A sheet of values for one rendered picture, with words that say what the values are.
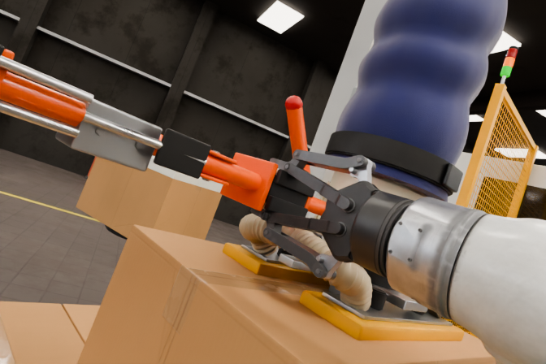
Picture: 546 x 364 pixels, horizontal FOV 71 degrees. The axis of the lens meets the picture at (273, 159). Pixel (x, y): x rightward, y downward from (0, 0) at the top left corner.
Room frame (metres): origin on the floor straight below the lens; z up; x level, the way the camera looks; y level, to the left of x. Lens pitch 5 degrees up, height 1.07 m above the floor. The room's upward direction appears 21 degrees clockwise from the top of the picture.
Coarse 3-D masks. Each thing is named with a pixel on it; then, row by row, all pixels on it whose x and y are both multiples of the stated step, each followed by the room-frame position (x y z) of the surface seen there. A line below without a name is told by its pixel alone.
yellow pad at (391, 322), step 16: (304, 304) 0.51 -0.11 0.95; (320, 304) 0.50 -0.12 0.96; (336, 304) 0.51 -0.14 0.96; (384, 304) 0.61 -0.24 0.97; (336, 320) 0.47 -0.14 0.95; (352, 320) 0.46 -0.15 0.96; (368, 320) 0.48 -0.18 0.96; (384, 320) 0.51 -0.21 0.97; (400, 320) 0.54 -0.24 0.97; (416, 320) 0.57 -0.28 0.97; (432, 320) 0.62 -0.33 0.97; (352, 336) 0.45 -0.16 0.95; (368, 336) 0.46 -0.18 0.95; (384, 336) 0.49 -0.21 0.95; (400, 336) 0.51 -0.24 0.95; (416, 336) 0.55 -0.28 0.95; (432, 336) 0.58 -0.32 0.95; (448, 336) 0.63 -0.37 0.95
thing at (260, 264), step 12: (228, 252) 0.65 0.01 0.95; (240, 252) 0.63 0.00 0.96; (252, 252) 0.65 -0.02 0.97; (276, 252) 0.73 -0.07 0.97; (252, 264) 0.60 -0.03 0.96; (264, 264) 0.60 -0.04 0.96; (276, 264) 0.63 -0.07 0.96; (276, 276) 0.62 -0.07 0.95; (288, 276) 0.64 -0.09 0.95; (300, 276) 0.66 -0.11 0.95; (312, 276) 0.68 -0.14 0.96
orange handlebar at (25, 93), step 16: (16, 80) 0.28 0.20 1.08; (0, 96) 0.28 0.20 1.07; (16, 96) 0.28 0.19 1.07; (32, 96) 0.29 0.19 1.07; (48, 96) 0.30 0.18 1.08; (64, 96) 0.31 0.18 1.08; (48, 112) 0.30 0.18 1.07; (64, 112) 0.31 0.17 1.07; (80, 112) 0.31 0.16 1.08; (208, 160) 0.40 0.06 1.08; (224, 160) 0.42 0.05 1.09; (208, 176) 0.40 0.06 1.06; (224, 176) 0.42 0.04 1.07; (240, 176) 0.43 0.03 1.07; (256, 176) 0.45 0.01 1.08; (320, 208) 0.53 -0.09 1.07
